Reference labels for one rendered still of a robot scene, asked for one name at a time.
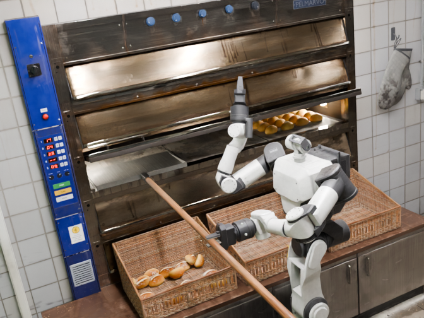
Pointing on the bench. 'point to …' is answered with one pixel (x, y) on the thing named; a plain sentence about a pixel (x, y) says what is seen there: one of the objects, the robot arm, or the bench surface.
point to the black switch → (34, 69)
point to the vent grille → (82, 272)
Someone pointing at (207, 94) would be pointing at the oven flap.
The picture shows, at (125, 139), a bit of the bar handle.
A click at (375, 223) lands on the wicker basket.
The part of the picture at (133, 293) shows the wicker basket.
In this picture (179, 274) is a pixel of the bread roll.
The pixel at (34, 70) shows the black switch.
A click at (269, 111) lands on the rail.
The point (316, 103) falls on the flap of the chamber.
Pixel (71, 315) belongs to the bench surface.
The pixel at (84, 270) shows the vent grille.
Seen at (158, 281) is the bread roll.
